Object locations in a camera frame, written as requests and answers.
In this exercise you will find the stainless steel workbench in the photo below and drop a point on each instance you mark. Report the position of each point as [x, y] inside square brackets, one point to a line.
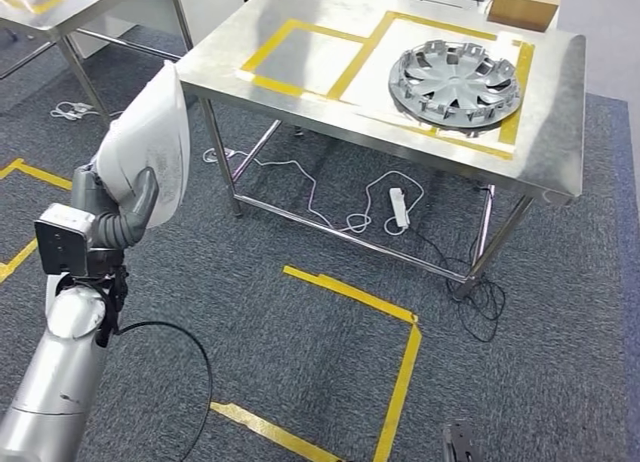
[550, 101]

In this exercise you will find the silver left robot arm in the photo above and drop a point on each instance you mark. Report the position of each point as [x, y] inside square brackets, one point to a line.
[60, 379]

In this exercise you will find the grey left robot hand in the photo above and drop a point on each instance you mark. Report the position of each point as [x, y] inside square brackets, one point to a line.
[147, 197]

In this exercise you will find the stainless steel table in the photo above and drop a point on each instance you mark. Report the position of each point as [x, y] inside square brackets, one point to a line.
[110, 2]

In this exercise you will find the white curved plastic part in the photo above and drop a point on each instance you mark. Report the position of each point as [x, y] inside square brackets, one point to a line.
[145, 134]

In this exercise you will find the yellow floor tape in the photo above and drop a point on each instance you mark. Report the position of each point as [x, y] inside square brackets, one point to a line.
[45, 176]
[400, 393]

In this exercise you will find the brown cardboard box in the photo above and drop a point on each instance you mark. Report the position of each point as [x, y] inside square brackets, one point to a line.
[525, 5]

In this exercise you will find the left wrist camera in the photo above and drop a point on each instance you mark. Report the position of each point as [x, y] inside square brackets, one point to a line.
[63, 244]

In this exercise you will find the grey wheel hubcap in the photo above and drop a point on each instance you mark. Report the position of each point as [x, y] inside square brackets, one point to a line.
[455, 88]

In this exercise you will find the white power strip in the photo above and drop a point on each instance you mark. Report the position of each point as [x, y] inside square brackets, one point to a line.
[398, 207]

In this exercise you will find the yellow workbench tape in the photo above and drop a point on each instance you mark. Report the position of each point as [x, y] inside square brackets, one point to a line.
[361, 61]

